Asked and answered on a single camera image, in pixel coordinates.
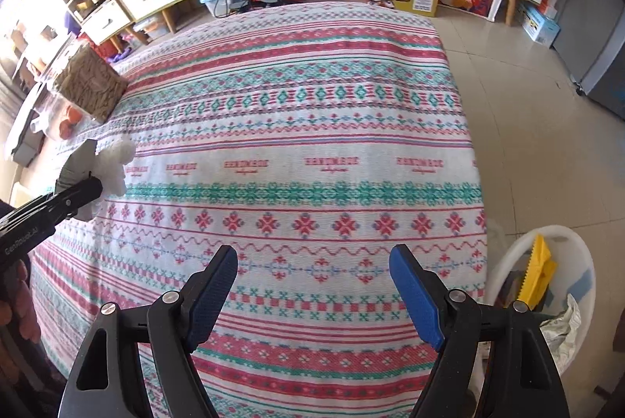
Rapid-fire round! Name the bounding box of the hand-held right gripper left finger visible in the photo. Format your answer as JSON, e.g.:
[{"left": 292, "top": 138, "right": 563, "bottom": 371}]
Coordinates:
[{"left": 57, "top": 245, "right": 239, "bottom": 418}]

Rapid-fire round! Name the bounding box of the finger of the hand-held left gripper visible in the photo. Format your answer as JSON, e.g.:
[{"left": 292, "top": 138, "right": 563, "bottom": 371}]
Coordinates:
[{"left": 0, "top": 176, "right": 104, "bottom": 233}]

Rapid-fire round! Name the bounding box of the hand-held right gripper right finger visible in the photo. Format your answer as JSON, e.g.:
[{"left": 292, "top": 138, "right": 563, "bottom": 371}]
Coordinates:
[{"left": 389, "top": 243, "right": 571, "bottom": 418}]

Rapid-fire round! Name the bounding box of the white tissue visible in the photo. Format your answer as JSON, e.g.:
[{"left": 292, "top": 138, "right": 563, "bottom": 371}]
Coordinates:
[{"left": 73, "top": 137, "right": 136, "bottom": 223}]

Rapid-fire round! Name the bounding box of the white plastic bucket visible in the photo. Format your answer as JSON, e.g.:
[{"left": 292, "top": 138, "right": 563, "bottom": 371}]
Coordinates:
[{"left": 481, "top": 225, "right": 597, "bottom": 380}]

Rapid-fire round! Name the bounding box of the green yellow sponge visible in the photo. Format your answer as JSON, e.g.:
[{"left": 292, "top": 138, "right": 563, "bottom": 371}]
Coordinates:
[{"left": 516, "top": 233, "right": 558, "bottom": 309}]

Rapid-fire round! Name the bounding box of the person's left hand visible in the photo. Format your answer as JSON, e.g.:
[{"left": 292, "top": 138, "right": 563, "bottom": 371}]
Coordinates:
[{"left": 0, "top": 258, "right": 44, "bottom": 343}]

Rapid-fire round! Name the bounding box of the woven straw box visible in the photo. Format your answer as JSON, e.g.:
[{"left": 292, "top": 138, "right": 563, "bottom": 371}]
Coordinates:
[{"left": 49, "top": 43, "right": 129, "bottom": 124}]

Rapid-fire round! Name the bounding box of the crumpled silver foil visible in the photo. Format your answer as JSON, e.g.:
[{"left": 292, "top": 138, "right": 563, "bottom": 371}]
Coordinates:
[{"left": 539, "top": 293, "right": 583, "bottom": 365}]

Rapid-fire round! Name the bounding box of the patterned red green tablecloth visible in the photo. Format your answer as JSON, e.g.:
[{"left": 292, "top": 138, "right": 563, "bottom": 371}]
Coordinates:
[{"left": 27, "top": 0, "right": 489, "bottom": 418}]

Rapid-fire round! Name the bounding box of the blue white cardboard box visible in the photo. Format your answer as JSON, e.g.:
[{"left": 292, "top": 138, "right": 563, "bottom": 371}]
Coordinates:
[{"left": 518, "top": 3, "right": 560, "bottom": 45}]

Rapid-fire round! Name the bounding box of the grey refrigerator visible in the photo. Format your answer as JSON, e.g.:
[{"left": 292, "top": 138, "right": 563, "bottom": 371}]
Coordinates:
[{"left": 552, "top": 0, "right": 625, "bottom": 121}]

